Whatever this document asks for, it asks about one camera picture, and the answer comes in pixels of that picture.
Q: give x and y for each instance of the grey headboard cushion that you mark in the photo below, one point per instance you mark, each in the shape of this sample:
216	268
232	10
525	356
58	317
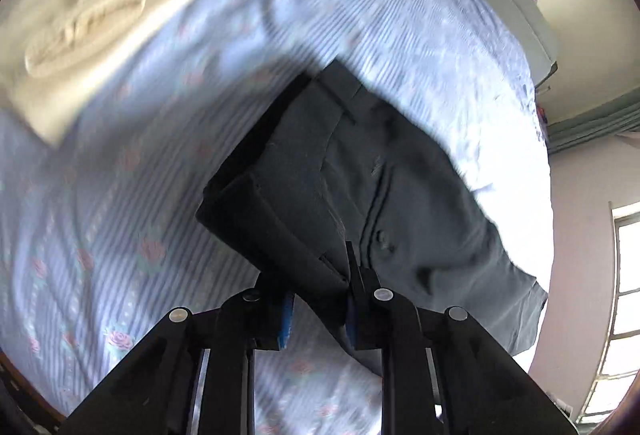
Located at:
520	10

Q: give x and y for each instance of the bed with blue floral sheet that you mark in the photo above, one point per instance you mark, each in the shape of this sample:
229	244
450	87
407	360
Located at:
260	30

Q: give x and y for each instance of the green curtain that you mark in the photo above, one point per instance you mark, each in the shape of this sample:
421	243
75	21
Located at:
595	125

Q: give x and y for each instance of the cream folded garment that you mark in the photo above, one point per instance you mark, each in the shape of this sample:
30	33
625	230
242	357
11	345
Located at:
100	30

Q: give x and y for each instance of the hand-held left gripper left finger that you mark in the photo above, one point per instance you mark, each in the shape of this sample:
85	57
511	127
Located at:
286	321

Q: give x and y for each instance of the dark pants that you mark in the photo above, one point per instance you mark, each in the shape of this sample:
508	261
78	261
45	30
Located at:
300	155

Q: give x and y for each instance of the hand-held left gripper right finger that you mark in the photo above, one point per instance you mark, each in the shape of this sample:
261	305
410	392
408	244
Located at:
351	321

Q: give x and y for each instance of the window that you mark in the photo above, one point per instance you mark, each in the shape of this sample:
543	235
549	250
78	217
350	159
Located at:
622	315

